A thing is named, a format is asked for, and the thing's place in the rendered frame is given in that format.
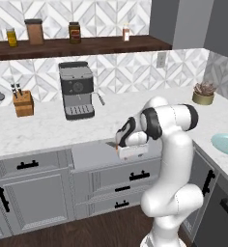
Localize wide grey drawer front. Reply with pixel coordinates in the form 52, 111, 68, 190
0, 150, 71, 181

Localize dark wooden shelf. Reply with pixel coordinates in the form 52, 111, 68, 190
0, 34, 174, 62

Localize light blue plate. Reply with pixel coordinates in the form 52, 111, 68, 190
210, 132, 228, 157

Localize yellow jar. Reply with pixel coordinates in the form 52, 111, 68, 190
6, 27, 19, 48

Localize grey corner cupboard door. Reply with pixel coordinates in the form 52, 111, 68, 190
183, 144, 218, 241

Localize small white and red bottle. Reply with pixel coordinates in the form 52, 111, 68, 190
122, 22, 131, 42

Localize black corner cupboard handle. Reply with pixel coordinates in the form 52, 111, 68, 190
201, 169, 216, 198

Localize potted plant in yellow pot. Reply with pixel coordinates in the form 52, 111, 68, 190
191, 80, 218, 106

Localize white wall socket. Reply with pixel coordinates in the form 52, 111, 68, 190
156, 51, 168, 69

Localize dark jar with red label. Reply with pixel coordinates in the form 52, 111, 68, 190
68, 21, 82, 45

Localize black cupboard door handle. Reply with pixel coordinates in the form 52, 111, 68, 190
0, 186, 11, 213

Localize brown canister with black lid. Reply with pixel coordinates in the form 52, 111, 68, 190
23, 18, 45, 46

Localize grey open drawer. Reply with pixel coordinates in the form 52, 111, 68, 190
70, 138, 164, 206

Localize grey upper cupboards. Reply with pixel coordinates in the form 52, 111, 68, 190
148, 0, 228, 61

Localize black open drawer handle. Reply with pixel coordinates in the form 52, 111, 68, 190
128, 171, 151, 182

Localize wooden knife block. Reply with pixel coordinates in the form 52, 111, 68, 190
10, 82, 36, 119

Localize dark grey dishwasher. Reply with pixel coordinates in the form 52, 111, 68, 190
192, 175, 228, 247

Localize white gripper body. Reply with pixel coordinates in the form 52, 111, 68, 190
117, 143, 150, 161

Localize grey coffee machine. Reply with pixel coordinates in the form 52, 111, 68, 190
57, 60, 106, 122

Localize knife with grey blade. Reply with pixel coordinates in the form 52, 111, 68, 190
105, 140, 120, 152

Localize long black drawer handle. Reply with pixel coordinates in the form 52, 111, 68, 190
15, 159, 40, 171

